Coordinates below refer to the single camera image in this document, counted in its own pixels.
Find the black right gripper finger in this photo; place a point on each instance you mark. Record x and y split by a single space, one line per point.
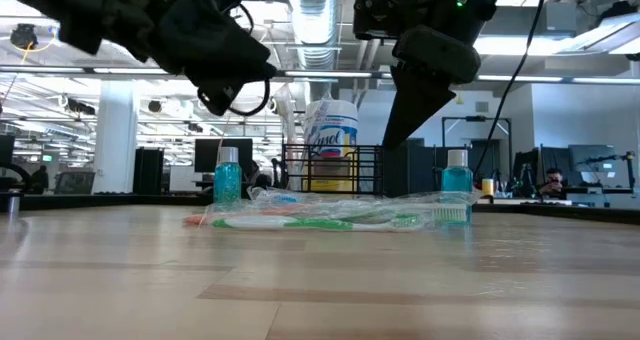
410 105

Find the orange white toothbrush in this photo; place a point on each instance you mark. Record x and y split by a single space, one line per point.
192 220

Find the silver ribbed ceiling duct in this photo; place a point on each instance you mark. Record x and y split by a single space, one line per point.
315 30

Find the white room pillar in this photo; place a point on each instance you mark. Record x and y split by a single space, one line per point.
115 145

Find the black partition panel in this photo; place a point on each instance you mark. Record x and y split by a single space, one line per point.
415 175

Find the black background rig frame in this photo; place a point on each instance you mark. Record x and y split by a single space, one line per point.
475 118

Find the black computer monitor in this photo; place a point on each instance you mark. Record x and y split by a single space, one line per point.
590 155
205 155

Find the black ceiling camera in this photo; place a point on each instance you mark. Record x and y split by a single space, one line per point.
23 36

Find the blue green toothbrush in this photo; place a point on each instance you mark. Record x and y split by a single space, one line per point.
286 198

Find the green white toothbrush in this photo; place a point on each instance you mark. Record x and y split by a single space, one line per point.
310 224

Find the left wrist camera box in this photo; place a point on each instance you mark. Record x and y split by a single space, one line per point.
215 97

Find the silver metal post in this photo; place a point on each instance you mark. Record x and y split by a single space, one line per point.
13 205

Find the person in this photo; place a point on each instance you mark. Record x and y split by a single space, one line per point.
552 182
40 180
261 181

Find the black cabinet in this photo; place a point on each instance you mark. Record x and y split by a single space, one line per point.
148 170

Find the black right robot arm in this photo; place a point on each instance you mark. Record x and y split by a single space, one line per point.
480 0

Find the yellow cup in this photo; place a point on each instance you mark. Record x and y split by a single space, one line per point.
487 187

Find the blue mouthwash bottle white cap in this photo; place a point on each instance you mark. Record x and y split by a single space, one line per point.
456 180
227 180

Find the linear ceiling light rail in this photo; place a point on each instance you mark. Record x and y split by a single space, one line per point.
600 80

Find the Lysol wipes canister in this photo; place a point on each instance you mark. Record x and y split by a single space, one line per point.
332 125

